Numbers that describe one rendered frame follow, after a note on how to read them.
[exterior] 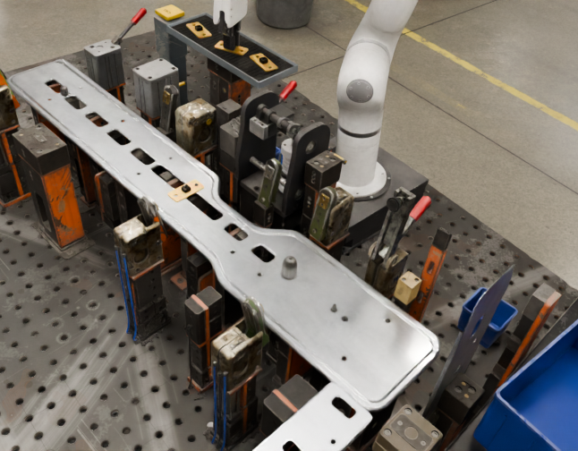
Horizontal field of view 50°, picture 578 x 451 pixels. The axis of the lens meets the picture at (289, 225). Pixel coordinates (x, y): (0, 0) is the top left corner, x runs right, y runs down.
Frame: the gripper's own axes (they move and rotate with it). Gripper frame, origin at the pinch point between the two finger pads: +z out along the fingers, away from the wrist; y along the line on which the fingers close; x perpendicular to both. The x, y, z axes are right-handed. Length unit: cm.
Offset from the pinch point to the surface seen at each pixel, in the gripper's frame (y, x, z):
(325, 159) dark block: 26.4, 37.6, 6.6
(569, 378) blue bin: 53, 97, 15
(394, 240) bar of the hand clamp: 43, 59, 7
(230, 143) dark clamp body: 23.3, 12.3, 13.6
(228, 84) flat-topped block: 3.7, 1.2, 11.0
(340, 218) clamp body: 33, 45, 16
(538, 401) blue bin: 60, 92, 15
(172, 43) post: -6.6, -22.6, 10.4
